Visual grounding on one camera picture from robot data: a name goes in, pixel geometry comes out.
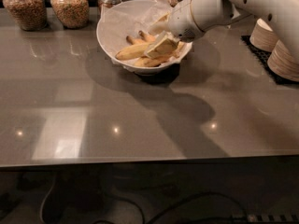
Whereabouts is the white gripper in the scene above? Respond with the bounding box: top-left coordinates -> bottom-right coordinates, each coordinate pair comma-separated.
144,0 -> 204,58

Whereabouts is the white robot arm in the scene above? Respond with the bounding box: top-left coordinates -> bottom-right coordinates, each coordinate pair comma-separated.
149,0 -> 299,61

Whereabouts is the white bowl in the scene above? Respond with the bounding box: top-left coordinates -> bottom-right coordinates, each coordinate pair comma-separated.
95,0 -> 194,77

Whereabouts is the rear paper bowl stack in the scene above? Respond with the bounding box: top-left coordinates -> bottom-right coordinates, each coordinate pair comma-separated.
249,19 -> 278,52

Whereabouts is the paper bowl stack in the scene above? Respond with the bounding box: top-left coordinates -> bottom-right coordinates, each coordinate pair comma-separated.
267,40 -> 299,82
249,19 -> 278,52

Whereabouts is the front paper bowl stack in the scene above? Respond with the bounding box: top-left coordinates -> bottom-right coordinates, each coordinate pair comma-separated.
267,40 -> 299,82

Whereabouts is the white folded card stand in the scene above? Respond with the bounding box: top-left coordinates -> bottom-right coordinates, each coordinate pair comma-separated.
230,5 -> 249,22

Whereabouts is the black rubber mat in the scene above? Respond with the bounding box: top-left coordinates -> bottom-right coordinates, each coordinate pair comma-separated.
241,35 -> 298,85

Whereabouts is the far left glass jar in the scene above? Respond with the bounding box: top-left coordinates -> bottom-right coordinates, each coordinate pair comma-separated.
3,0 -> 47,31

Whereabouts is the black cable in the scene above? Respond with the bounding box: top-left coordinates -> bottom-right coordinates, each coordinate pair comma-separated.
93,191 -> 250,224

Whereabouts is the white cable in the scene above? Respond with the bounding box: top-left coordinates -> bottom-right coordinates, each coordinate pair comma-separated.
39,175 -> 60,224

